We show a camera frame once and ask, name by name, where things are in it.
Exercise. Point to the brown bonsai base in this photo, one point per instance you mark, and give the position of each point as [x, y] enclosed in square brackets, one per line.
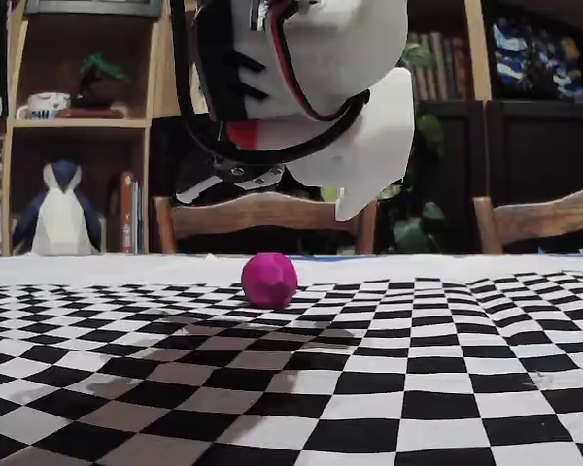
[92, 112]

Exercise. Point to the orange book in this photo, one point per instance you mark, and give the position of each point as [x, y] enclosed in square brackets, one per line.
[127, 213]

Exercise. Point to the thin blue grey books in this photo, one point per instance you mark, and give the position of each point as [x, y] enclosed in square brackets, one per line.
[139, 218]

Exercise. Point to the green toy bonsai tree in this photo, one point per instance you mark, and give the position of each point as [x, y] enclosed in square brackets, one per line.
[102, 82]

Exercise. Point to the white blue patterned mug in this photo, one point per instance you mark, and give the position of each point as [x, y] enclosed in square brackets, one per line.
[44, 107]

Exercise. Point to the light wooden bookshelf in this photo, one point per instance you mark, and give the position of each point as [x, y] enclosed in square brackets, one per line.
[156, 73]

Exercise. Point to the blue white penguin figure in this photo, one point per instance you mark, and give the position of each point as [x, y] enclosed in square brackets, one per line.
[60, 218]

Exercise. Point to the brown wooden chair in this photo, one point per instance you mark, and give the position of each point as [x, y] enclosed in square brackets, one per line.
[252, 213]
[539, 218]

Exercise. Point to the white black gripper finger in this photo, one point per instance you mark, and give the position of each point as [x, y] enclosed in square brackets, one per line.
[194, 193]

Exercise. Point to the green leafy plant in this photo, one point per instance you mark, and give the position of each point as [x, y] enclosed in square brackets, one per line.
[410, 235]

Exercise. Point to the pink faceted ball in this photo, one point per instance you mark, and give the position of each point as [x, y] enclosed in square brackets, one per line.
[269, 280]

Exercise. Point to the row of brown books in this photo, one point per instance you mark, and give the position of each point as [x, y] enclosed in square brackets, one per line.
[442, 68]

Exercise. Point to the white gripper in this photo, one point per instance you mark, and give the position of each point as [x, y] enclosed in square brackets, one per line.
[369, 146]

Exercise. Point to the black cabinet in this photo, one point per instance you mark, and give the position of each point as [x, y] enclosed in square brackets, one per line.
[539, 145]

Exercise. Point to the black white checkered mat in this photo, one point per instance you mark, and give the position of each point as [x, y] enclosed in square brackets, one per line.
[418, 364]

